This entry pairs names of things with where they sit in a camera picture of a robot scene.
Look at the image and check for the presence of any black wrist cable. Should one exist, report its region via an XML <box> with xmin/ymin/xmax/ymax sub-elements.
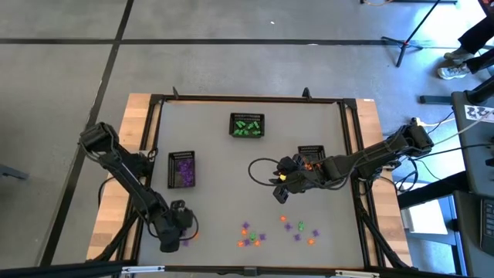
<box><xmin>247</xmin><ymin>157</ymin><xmax>283</xmax><ymax>187</ymax></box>
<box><xmin>148</xmin><ymin>210</ymin><xmax>200</xmax><ymax>241</ymax></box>

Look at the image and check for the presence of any silver metal bracket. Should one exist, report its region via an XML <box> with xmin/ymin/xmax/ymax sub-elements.
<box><xmin>334</xmin><ymin>270</ymin><xmax>381</xmax><ymax>278</ymax></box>
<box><xmin>120</xmin><ymin>265</ymin><xmax>166</xmax><ymax>276</ymax></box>

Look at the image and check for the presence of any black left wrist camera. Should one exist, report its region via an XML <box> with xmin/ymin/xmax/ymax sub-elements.
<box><xmin>169</xmin><ymin>199</ymin><xmax>194</xmax><ymax>229</ymax></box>

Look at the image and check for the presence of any white printed paper sheet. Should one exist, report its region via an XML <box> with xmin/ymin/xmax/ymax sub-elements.
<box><xmin>464</xmin><ymin>103</ymin><xmax>494</xmax><ymax>124</ymax></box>

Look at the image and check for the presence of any wooden table side board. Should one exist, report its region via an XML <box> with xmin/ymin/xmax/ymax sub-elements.
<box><xmin>86</xmin><ymin>92</ymin><xmax>159</xmax><ymax>262</ymax></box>
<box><xmin>347</xmin><ymin>98</ymin><xmax>413</xmax><ymax>267</ymax></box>

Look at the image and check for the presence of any grey floor object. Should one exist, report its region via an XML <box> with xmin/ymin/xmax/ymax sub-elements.
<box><xmin>0</xmin><ymin>164</ymin><xmax>30</xmax><ymax>181</ymax></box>

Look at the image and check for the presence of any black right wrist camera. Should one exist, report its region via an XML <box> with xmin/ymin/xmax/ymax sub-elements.
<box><xmin>276</xmin><ymin>155</ymin><xmax>297</xmax><ymax>173</ymax></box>

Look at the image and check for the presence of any person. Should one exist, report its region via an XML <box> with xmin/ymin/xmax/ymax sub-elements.
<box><xmin>437</xmin><ymin>17</ymin><xmax>494</xmax><ymax>81</ymax></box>

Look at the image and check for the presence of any white cable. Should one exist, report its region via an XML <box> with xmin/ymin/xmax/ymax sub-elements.
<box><xmin>420</xmin><ymin>111</ymin><xmax>494</xmax><ymax>142</ymax></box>

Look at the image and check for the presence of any black floor cable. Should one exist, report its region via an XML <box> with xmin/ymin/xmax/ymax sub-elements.
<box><xmin>97</xmin><ymin>175</ymin><xmax>117</xmax><ymax>212</ymax></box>

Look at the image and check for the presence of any grey desk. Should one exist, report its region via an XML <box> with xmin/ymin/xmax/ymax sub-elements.
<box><xmin>450</xmin><ymin>90</ymin><xmax>494</xmax><ymax>278</ymax></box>

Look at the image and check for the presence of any black diagonal desk beam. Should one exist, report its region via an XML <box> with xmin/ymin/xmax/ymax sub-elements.
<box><xmin>397</xmin><ymin>171</ymin><xmax>470</xmax><ymax>209</ymax></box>

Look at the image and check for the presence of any black floor bar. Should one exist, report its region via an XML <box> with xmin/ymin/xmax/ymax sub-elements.
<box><xmin>419</xmin><ymin>94</ymin><xmax>456</xmax><ymax>105</ymax></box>

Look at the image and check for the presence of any black aluminium table frame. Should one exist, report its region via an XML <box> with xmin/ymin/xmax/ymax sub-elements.
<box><xmin>92</xmin><ymin>86</ymin><xmax>413</xmax><ymax>271</ymax></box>

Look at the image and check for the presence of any black overhead rig beam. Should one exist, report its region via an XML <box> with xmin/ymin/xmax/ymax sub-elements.
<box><xmin>0</xmin><ymin>259</ymin><xmax>494</xmax><ymax>278</ymax></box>

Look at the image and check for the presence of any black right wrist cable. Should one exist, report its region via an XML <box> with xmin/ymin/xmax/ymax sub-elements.
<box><xmin>247</xmin><ymin>157</ymin><xmax>283</xmax><ymax>187</ymax></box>

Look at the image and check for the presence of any black desk cable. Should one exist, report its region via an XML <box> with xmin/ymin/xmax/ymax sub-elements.
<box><xmin>420</xmin><ymin>142</ymin><xmax>494</xmax><ymax>161</ymax></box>

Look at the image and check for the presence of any black keyboard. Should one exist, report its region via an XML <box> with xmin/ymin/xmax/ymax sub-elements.
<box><xmin>479</xmin><ymin>198</ymin><xmax>494</xmax><ymax>256</ymax></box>

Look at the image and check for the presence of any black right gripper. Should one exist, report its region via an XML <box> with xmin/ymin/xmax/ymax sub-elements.
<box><xmin>269</xmin><ymin>154</ymin><xmax>330</xmax><ymax>205</ymax></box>

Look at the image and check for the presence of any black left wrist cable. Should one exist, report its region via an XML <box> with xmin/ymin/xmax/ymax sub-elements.
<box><xmin>148</xmin><ymin>210</ymin><xmax>200</xmax><ymax>241</ymax></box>

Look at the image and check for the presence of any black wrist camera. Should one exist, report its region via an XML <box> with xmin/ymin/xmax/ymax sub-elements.
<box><xmin>169</xmin><ymin>199</ymin><xmax>194</xmax><ymax>229</ymax></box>
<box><xmin>276</xmin><ymin>155</ymin><xmax>297</xmax><ymax>173</ymax></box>

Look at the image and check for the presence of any black plastic slotted basket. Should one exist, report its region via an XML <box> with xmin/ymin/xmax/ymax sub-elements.
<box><xmin>167</xmin><ymin>151</ymin><xmax>196</xmax><ymax>189</ymax></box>
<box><xmin>297</xmin><ymin>144</ymin><xmax>327</xmax><ymax>171</ymax></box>
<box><xmin>228</xmin><ymin>112</ymin><xmax>266</xmax><ymax>138</ymax></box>

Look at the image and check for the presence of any black tripod stand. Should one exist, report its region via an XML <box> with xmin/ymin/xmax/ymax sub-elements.
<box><xmin>381</xmin><ymin>0</ymin><xmax>443</xmax><ymax>68</ymax></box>

